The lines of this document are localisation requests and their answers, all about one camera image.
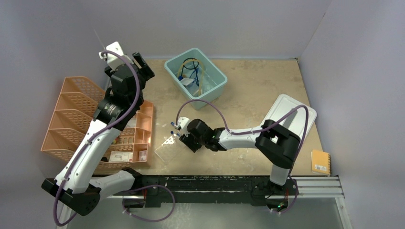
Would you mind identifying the black wire tripod ring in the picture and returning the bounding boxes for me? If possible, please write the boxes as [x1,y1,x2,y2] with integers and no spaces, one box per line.
[182,57,203,72]

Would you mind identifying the small clear plastic bag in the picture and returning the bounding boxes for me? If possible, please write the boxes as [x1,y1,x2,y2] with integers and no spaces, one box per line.
[180,78,195,86]

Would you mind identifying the blue safety glasses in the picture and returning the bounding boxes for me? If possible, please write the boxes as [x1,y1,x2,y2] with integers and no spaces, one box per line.
[189,68,204,86]

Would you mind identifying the teal plastic bin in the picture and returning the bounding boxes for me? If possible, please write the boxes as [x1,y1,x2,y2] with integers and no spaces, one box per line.
[164,48,228,102]

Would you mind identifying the amber rubber tubing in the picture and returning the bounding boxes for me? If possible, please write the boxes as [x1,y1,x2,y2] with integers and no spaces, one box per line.
[176,57,205,96]

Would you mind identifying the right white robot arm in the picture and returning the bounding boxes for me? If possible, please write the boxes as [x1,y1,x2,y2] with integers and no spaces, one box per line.
[173,116,301,194]

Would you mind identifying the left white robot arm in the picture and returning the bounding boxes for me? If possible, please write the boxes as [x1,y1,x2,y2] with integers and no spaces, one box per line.
[41,52,155,218]

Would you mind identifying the clear plastic box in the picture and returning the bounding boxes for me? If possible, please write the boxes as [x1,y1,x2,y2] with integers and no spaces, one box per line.
[154,135,186,164]

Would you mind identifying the orange compartment tray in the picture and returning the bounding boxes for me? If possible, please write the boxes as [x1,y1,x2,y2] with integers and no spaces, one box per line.
[97,100,154,171]

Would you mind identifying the orange file organizer rack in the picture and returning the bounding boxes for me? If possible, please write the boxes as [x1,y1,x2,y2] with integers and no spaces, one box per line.
[41,76,105,162]

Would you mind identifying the white plastic bin lid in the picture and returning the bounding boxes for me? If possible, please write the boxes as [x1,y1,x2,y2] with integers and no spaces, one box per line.
[260,94,317,138]

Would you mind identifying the yellow spiral notebook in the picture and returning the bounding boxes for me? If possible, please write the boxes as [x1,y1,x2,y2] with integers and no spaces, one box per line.
[311,150,331,176]

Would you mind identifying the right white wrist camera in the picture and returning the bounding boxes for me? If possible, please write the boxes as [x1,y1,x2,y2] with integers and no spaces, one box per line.
[176,117,190,130]

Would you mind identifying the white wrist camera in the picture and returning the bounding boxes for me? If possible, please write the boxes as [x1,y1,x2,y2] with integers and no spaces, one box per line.
[98,42,134,70]
[176,117,190,130]

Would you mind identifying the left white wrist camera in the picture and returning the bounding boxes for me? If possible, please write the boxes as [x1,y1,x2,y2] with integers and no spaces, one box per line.
[98,42,134,70]

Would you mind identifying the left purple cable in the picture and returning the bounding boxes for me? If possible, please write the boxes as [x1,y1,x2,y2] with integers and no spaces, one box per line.
[53,50,176,227]

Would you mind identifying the purple cable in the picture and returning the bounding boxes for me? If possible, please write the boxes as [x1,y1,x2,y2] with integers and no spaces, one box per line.
[53,50,176,227]
[175,99,310,216]

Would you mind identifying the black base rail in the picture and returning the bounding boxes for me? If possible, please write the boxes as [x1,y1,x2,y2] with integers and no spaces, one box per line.
[110,175,344,211]

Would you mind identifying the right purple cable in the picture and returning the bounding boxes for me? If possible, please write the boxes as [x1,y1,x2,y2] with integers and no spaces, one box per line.
[175,99,310,216]

